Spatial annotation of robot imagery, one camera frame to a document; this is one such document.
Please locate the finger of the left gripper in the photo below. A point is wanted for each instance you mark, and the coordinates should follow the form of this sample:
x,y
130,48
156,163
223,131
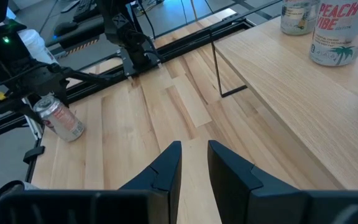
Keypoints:
x,y
17,107
63,91

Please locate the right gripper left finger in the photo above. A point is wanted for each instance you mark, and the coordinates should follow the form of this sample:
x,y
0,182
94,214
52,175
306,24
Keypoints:
x,y
169,174

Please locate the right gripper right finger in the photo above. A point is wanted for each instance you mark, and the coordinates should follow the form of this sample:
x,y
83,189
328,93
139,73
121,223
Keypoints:
x,y
232,180

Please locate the silver Diet Coke can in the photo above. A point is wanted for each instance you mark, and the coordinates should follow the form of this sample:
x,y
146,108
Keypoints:
x,y
64,124

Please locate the tall white can black lid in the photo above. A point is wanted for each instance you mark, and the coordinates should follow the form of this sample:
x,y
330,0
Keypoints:
x,y
298,18

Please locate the white Peach Vibe can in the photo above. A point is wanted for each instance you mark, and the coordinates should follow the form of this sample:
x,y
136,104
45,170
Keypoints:
x,y
337,37

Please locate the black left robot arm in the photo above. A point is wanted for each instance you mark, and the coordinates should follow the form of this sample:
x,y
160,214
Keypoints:
x,y
126,31

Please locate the white rounded object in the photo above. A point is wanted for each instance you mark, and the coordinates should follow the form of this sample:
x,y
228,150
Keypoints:
x,y
34,43

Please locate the hazard-striped black ledge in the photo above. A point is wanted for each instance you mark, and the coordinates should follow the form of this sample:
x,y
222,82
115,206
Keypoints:
x,y
82,46

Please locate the black frame clamp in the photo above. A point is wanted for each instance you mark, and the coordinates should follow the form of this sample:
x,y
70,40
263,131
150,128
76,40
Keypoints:
x,y
34,154

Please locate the wooden shelf black metal frame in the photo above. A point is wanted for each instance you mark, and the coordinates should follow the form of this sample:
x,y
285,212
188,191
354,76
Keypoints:
x,y
291,93

